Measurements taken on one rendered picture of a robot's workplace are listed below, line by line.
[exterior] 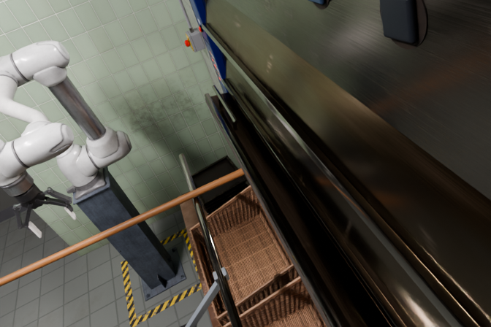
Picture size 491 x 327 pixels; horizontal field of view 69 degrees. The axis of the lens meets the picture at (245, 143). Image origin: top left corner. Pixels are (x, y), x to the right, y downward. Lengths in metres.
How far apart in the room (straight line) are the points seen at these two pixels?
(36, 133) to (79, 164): 0.79
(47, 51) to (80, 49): 0.72
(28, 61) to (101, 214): 0.97
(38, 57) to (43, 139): 0.53
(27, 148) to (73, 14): 1.23
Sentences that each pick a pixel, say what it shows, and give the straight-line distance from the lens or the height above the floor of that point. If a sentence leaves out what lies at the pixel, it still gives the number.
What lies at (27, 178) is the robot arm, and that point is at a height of 1.57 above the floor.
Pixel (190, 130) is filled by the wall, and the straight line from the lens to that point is 2.76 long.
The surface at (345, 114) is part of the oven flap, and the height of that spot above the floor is 1.82.
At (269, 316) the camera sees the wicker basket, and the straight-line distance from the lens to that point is 1.73.
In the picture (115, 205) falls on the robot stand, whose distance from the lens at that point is 2.26.
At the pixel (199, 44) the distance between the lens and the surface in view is 2.13.
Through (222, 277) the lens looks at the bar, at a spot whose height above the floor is 1.17.
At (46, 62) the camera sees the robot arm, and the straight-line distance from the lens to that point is 1.76.
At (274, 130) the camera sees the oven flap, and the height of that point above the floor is 1.51.
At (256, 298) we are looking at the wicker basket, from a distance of 1.70.
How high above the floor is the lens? 2.20
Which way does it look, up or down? 38 degrees down
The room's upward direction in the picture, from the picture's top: 20 degrees counter-clockwise
